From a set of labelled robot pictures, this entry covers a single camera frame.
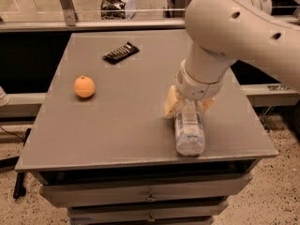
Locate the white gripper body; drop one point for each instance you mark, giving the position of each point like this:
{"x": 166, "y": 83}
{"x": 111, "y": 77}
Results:
{"x": 196, "y": 89}

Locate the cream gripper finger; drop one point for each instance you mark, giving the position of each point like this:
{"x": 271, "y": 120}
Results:
{"x": 206, "y": 104}
{"x": 172, "y": 102}

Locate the clear blue-labelled plastic bottle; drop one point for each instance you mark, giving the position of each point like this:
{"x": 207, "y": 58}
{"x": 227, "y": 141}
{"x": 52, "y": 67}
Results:
{"x": 189, "y": 136}

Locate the black white robot base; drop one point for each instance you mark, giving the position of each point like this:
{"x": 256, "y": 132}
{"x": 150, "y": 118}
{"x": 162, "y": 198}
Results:
{"x": 117, "y": 9}

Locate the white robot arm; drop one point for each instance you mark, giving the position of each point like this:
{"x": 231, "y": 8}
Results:
{"x": 224, "y": 31}

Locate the black snack bar wrapper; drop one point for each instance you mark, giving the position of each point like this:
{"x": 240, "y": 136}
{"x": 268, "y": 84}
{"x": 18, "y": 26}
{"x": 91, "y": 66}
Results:
{"x": 120, "y": 53}

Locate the grey drawer cabinet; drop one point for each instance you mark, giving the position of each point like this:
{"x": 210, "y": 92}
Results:
{"x": 121, "y": 133}

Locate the top grey drawer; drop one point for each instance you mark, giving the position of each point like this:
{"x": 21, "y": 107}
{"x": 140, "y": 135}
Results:
{"x": 146, "y": 190}

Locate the grey drawer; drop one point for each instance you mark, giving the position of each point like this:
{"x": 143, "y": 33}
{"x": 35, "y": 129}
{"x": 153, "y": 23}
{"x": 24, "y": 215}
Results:
{"x": 147, "y": 213}
{"x": 146, "y": 190}

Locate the orange fruit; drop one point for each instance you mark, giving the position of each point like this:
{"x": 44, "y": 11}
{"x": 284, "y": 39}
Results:
{"x": 84, "y": 87}

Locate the white object at left edge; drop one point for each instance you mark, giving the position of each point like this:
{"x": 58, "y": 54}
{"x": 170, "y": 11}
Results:
{"x": 4, "y": 98}

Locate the black floor stand leg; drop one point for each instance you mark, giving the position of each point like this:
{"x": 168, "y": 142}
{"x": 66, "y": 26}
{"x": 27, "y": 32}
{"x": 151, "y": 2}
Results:
{"x": 10, "y": 163}

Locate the metal railing frame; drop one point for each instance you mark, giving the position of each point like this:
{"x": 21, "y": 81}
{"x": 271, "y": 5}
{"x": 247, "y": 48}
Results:
{"x": 85, "y": 15}

